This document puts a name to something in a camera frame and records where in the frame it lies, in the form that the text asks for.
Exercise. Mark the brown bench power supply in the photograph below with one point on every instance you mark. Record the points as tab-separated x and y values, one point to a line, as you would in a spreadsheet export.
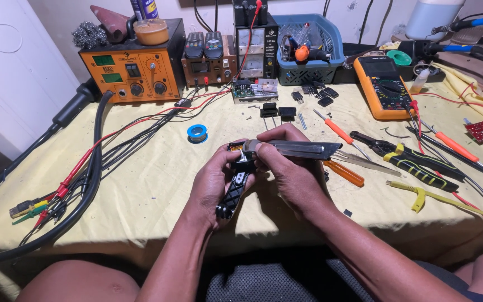
210	70

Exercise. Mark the small clear dropper bottle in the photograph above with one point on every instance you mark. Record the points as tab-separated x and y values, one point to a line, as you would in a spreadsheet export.
419	82

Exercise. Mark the small black chip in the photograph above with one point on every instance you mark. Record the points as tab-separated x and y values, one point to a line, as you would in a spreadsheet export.
348	212

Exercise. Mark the orange hot air rework station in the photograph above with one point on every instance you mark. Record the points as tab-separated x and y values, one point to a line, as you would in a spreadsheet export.
141	67

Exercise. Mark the pair of metal pins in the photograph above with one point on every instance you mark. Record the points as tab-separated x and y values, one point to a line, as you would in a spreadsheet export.
302	121

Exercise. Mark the blue yellow spray can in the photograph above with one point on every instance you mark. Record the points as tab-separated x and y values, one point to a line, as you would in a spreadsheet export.
144	9

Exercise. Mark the orange digital multimeter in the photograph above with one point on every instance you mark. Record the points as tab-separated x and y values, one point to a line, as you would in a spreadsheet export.
384	90

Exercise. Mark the black multimeter lead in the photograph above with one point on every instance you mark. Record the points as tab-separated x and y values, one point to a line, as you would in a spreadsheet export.
476	184

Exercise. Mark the red multimeter lead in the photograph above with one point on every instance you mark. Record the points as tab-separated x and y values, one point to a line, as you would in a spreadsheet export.
417	126

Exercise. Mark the blue solder spool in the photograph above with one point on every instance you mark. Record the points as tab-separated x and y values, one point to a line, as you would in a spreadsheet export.
197	133

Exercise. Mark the yellow tablecloth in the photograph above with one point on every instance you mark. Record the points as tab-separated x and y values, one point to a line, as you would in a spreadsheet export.
149	197

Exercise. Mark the group of black transistors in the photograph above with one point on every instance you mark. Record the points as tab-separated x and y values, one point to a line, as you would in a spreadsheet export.
325	94

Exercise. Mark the orange flux jar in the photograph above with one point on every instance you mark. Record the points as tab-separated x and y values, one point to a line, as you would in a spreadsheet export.
151	32

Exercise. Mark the black remote control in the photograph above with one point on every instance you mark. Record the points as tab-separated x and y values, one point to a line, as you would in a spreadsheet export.
194	45
214	45

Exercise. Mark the red test lead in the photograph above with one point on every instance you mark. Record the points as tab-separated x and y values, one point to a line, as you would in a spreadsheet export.
99	144

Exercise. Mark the blue plastic basket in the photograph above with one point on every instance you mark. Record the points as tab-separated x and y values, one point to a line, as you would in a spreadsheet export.
308	73

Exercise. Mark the green solder wick reel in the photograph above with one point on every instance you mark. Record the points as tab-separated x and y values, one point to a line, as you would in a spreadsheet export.
398	58

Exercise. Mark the black yellow pliers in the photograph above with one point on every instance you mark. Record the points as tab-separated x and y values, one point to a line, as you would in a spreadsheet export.
409	161

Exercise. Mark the person's right hand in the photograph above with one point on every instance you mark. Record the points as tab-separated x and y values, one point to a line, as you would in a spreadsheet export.
298	180

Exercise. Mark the white plastic jug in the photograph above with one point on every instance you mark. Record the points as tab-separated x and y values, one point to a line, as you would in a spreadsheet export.
432	19

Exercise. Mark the brown cone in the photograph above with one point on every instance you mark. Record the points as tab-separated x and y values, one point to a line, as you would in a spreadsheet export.
109	21

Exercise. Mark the silver metal tool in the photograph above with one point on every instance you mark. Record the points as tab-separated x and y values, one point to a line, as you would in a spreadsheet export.
304	149

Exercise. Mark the black analog power supply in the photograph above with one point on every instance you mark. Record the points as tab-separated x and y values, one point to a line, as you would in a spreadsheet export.
256	50

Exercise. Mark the silver tweezers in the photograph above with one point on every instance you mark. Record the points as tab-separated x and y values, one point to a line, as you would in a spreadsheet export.
371	165

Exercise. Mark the circuit board with heat sink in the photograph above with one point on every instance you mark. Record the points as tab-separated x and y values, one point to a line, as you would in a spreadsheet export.
250	93

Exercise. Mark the person's left hand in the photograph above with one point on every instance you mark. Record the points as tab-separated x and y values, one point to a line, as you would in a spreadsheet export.
210	184

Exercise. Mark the black box with red plug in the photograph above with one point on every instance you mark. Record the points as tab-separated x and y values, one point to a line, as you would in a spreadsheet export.
248	12

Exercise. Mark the black plastic tray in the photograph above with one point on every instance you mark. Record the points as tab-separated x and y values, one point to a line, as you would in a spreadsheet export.
346	71

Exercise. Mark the steel wool ball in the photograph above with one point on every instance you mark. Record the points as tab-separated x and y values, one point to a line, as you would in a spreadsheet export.
89	35

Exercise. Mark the crumpled yellow cloth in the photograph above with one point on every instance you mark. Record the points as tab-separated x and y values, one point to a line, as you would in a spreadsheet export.
472	90

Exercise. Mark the orange black stubby screwdriver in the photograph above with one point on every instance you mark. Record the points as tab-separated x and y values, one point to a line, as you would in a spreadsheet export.
302	53

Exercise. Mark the person's left leg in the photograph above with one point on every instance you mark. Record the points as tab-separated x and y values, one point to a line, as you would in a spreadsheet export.
78	283

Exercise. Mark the black transistor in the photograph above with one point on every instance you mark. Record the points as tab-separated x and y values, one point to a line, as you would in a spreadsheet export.
296	95

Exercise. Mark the yellow green test clips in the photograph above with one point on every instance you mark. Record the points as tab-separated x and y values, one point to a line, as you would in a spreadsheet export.
27	208

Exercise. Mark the grey mesh chair seat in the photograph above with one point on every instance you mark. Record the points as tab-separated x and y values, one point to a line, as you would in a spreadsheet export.
275	283

